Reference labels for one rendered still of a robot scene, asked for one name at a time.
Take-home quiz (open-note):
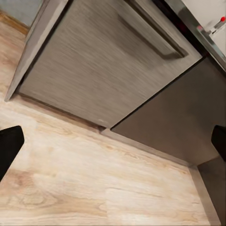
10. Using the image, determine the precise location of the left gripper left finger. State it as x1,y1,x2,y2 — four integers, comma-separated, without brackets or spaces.
0,125,24,182

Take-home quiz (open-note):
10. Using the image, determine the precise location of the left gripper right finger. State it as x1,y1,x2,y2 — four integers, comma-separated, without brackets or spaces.
211,125,226,163

